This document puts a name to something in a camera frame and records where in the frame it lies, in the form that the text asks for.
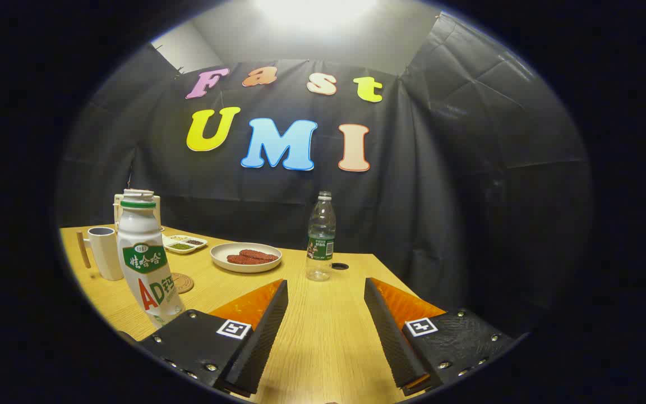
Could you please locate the white divided dish with beans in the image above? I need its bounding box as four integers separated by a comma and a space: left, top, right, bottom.
161, 234, 208, 255

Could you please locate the white toaster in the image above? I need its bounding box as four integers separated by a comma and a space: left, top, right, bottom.
113, 194, 163, 231

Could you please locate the white round plate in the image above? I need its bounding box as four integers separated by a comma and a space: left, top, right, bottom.
210, 242, 283, 274

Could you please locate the clear plastic water bottle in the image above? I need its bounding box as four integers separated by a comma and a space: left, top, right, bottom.
306, 191, 336, 282

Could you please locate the bright ceiling light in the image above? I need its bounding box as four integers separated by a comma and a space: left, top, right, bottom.
256, 0, 380, 30

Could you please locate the wooden table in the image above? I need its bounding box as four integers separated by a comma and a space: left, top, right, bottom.
59, 224, 447, 404

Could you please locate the white cup with wooden handle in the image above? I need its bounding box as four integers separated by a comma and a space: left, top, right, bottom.
75, 226, 125, 281

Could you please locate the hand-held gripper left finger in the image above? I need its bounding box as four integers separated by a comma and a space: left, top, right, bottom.
135, 279, 290, 397

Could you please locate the white juice bottle green label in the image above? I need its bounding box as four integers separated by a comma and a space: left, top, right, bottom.
116, 189, 185, 329

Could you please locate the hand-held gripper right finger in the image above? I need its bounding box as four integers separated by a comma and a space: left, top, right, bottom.
363, 277, 517, 397

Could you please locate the black backdrop cloth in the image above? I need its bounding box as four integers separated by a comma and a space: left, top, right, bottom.
57, 11, 593, 337

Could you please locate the round cork coaster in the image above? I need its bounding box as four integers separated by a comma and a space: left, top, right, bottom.
170, 272, 195, 295

